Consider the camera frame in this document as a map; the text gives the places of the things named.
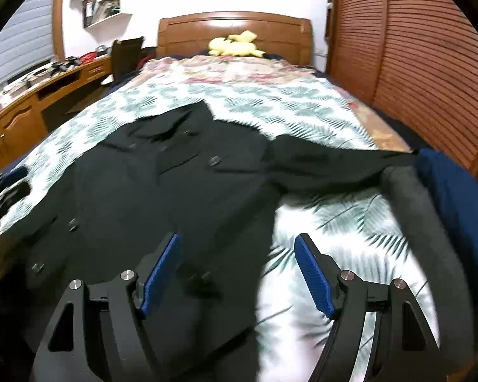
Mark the black desk gadget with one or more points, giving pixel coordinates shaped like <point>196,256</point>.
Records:
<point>63,65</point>

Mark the dark chair with clothes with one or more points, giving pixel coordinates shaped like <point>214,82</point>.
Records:
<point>127,59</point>

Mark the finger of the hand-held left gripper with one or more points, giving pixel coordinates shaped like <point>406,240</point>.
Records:
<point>18,175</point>

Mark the dark blue cloth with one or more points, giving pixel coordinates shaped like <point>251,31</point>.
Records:
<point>458,203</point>

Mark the leaf print blanket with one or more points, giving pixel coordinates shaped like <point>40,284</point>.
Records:
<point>286,103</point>

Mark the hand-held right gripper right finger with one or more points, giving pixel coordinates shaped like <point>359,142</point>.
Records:
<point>314,278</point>

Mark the dark blue bed sheet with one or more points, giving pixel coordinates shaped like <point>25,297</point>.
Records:
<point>115,85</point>

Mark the red basket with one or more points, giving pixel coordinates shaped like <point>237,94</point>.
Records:
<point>89,57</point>

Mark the floral quilt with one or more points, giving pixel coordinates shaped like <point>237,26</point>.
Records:
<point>239,69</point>

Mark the wooden desk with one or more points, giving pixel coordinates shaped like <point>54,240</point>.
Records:
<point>20,115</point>

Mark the grey window blind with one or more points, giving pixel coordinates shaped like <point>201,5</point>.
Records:
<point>20,43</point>

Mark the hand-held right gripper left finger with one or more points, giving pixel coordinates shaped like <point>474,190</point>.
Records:
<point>161,274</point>

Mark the wooden louvered wardrobe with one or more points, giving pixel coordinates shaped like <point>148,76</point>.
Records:
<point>418,55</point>

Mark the black coat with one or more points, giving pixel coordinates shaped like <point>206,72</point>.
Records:
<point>143,191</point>

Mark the grey cloth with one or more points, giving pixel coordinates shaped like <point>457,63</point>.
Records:
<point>422,227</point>

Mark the wooden headboard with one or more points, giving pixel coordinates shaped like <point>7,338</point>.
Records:
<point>231,30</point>

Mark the yellow plush toy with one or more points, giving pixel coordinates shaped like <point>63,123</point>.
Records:
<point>235,45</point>

